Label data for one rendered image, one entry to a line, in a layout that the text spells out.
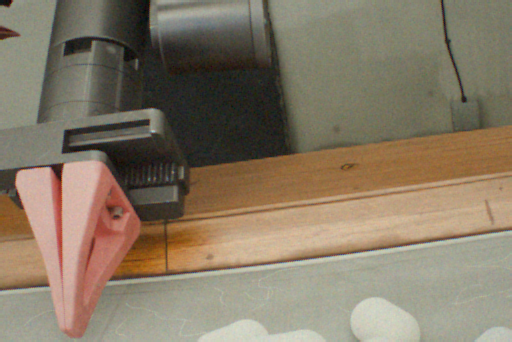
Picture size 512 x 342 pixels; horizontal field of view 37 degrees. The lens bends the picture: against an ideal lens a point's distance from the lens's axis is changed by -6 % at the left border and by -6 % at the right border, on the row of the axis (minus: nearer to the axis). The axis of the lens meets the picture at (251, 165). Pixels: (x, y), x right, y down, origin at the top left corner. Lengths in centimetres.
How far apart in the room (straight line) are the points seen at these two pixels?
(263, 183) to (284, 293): 10
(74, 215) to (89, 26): 11
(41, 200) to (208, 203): 13
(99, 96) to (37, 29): 213
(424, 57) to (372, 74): 16
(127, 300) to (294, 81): 196
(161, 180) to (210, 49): 8
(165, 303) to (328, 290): 9
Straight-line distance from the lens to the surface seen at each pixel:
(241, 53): 44
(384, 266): 42
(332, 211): 45
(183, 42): 43
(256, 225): 45
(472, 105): 234
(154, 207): 42
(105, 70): 42
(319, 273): 42
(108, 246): 41
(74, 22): 44
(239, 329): 35
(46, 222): 38
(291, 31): 234
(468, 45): 235
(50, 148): 39
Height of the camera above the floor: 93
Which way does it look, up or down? 18 degrees down
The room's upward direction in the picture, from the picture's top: 10 degrees counter-clockwise
